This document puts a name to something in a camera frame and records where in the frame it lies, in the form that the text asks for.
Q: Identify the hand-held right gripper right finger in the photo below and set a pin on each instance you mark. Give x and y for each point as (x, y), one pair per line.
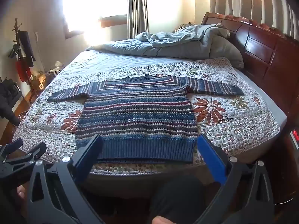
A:
(211, 158)

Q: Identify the black hanging garment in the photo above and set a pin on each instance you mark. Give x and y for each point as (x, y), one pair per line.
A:
(27, 46)

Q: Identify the black padded jacket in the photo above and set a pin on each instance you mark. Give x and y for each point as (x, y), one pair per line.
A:
(8, 100)

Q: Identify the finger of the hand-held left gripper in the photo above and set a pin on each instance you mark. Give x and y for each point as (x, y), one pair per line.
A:
(12, 145)
(32, 155)

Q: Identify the blue striped knit sweater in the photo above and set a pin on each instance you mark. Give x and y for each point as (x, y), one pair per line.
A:
(140, 112)

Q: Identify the grey bed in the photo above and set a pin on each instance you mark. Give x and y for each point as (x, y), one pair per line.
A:
(264, 91)

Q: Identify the red bag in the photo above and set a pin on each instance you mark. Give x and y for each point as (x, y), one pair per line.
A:
(23, 71)

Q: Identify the light blue quilted sheet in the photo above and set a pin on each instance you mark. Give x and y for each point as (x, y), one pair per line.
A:
(98, 61)

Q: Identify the person's left hand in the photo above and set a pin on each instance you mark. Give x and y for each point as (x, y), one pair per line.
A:
(23, 192)

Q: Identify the window with wooden frame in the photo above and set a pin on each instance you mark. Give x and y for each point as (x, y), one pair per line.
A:
(93, 2)

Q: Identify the light blue duvet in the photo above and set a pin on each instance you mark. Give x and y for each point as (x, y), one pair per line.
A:
(168, 42)

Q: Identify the dark wooden headboard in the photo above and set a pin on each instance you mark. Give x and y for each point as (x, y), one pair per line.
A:
(261, 49)

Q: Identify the grey pillow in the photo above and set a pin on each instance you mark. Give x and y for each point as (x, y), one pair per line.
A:
(227, 51)

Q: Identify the grey striped curtain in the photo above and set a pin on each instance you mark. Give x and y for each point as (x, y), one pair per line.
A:
(137, 9)

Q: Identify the power strip with red light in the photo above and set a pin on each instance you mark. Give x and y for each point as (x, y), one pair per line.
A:
(295, 136)

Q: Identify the floral quilted blanket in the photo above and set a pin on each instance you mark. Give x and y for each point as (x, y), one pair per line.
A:
(233, 123)

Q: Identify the beige pleated curtain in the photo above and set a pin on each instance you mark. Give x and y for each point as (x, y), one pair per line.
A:
(252, 2)

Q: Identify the wooden coat rack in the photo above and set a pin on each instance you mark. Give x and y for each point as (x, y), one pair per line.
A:
(16, 24)

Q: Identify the basket with tissues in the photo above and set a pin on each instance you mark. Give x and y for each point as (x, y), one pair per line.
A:
(55, 70)

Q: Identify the patterned cloth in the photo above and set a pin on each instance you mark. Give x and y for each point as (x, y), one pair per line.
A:
(185, 25)

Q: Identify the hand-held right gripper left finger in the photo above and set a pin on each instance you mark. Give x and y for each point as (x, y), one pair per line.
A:
(88, 155)

